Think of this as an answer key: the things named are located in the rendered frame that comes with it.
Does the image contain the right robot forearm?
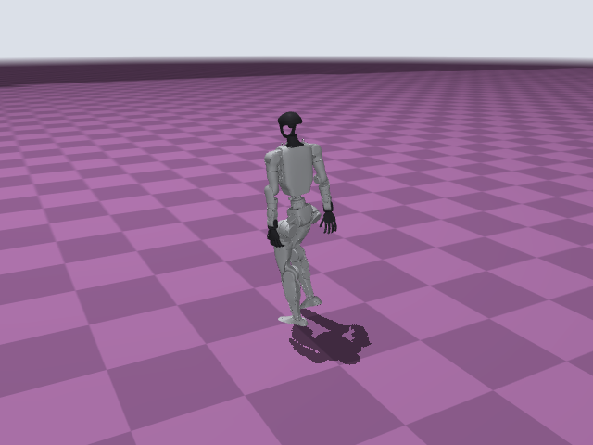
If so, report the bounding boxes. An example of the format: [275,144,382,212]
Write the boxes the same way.
[319,177,332,210]

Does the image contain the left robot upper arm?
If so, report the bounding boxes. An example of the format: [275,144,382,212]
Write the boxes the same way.
[264,149,282,196]

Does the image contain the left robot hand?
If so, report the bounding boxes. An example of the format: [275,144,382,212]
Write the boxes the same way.
[267,219,284,248]

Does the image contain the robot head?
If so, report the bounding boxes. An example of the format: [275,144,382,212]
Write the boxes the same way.
[278,112,304,148]

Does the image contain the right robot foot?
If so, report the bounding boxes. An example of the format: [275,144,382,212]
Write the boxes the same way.
[300,296,322,309]

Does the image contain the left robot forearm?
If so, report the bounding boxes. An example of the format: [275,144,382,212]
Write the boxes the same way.
[264,186,278,227]

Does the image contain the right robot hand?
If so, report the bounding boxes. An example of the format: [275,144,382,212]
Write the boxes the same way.
[320,202,337,234]

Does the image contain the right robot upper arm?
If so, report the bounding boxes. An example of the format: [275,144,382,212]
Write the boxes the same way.
[309,144,327,184]

